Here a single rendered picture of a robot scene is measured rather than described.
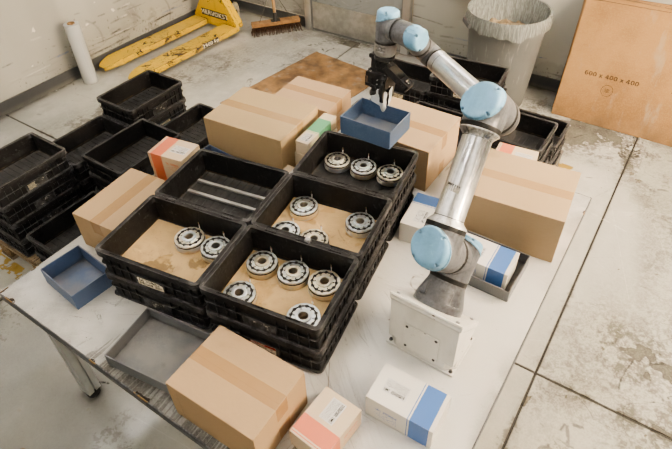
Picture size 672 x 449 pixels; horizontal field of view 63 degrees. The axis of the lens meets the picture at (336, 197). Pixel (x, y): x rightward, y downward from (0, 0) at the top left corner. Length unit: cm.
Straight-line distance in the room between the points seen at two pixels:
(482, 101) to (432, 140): 74
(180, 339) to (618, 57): 332
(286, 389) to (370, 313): 46
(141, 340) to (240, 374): 46
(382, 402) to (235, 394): 39
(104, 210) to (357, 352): 105
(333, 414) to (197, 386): 37
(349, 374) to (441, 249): 50
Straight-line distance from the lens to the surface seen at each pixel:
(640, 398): 278
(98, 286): 208
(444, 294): 164
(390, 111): 201
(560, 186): 214
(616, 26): 416
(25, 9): 482
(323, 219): 199
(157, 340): 190
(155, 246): 201
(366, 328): 183
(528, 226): 204
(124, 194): 222
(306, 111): 244
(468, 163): 154
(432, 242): 151
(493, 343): 185
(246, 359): 160
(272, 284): 179
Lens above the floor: 218
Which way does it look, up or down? 41 degrees down
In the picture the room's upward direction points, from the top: 2 degrees counter-clockwise
